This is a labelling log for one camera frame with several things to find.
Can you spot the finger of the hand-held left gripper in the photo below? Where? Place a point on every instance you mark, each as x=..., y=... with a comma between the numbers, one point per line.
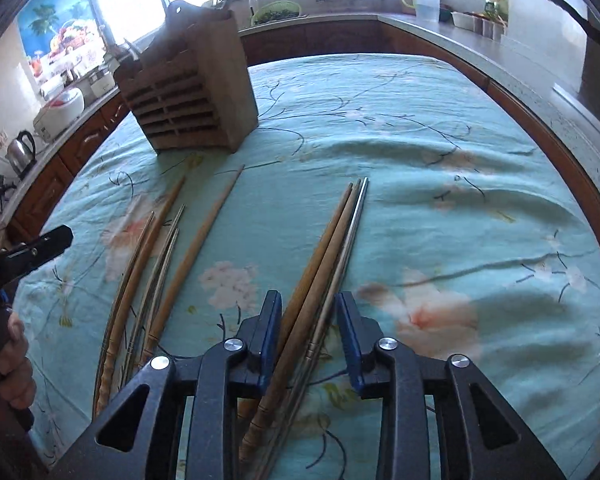
x=45, y=247

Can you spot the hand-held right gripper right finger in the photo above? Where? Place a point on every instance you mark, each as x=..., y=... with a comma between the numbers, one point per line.
x=349, y=340

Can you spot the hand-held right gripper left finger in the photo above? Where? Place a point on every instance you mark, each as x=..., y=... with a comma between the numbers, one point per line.
x=271, y=332

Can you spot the metal chopstick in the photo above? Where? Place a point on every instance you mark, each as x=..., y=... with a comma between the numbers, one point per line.
x=157, y=285
x=345, y=260
x=336, y=272
x=165, y=255

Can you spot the wooden slatted chopstick holder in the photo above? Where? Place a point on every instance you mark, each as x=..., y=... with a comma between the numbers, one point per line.
x=190, y=105

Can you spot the person's left hand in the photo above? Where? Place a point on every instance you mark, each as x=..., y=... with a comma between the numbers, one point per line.
x=12, y=370

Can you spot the steel electric kettle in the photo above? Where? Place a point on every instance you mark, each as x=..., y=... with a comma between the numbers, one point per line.
x=20, y=152

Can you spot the white pink rice cooker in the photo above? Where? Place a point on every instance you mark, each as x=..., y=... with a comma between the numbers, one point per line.
x=57, y=112

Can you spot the teal floral tablecloth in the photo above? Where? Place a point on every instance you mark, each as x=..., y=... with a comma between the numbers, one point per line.
x=380, y=135

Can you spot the green colander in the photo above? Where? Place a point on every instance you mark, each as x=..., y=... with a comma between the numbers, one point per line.
x=275, y=12

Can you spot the white plastic container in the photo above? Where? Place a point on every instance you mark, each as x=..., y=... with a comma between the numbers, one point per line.
x=462, y=20

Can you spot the row of spice jars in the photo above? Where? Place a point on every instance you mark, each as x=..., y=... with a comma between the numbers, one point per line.
x=490, y=27

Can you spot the tropical fruit wall poster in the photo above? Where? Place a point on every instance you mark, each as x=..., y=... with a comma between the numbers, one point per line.
x=55, y=35

